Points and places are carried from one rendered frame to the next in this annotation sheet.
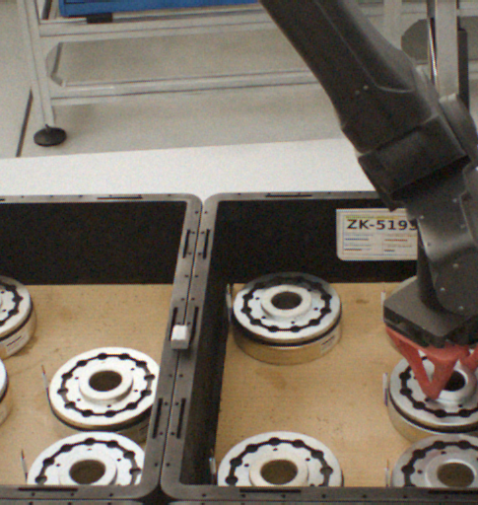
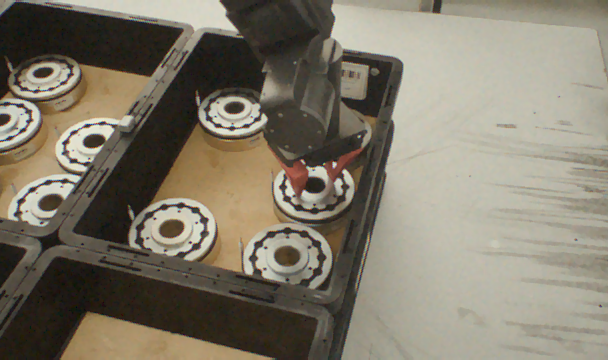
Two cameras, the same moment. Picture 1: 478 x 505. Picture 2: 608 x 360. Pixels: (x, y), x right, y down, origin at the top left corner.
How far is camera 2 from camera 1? 0.45 m
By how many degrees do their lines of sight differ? 13
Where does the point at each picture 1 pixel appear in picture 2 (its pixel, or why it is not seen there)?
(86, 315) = (117, 92)
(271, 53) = not seen: outside the picture
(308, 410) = (224, 185)
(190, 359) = (127, 140)
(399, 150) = (260, 15)
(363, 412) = (258, 193)
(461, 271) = (285, 120)
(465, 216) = (295, 77)
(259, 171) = not seen: hidden behind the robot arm
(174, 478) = (70, 227)
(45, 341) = (84, 105)
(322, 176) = not seen: hidden behind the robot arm
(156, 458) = (66, 209)
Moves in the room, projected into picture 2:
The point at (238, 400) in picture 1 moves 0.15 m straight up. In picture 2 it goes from (182, 169) to (164, 81)
